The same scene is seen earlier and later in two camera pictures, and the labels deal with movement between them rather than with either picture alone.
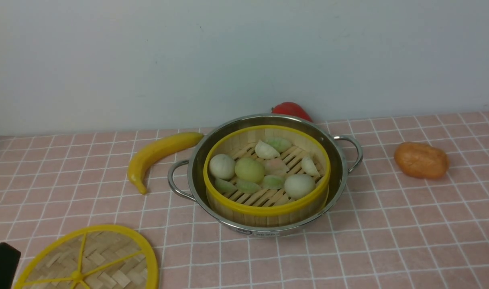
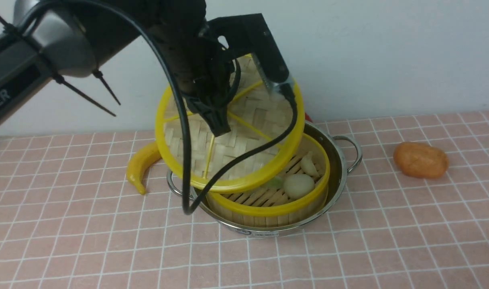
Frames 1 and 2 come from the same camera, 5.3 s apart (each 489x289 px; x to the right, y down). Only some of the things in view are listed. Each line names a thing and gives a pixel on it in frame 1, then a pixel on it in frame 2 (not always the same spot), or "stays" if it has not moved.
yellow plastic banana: [154, 148] stays
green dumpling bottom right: [272, 182] stays
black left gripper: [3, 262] → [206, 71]
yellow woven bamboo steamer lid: [97, 257] → [259, 115]
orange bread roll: [420, 160] stays
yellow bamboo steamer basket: [266, 176] stays
